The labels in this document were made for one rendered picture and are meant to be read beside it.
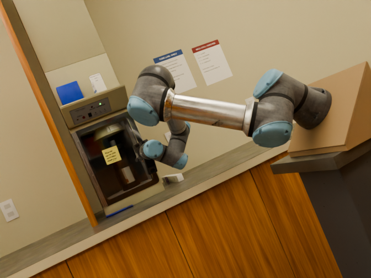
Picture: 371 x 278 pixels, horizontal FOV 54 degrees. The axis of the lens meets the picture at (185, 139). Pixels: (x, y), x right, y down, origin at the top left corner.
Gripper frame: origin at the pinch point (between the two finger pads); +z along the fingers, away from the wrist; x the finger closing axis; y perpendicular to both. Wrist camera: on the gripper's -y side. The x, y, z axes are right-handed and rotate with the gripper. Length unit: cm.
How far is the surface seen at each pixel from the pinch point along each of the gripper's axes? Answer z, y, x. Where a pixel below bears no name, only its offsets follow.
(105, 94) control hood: -6.1, 35.0, 3.8
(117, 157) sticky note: 3.6, 5.3, 10.6
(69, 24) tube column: 5, 76, 4
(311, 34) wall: 47, 28, -165
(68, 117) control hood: -2.5, 32.2, 23.9
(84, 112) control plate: -1.9, 31.2, 16.1
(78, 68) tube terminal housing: 5, 54, 9
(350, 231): -77, -50, -39
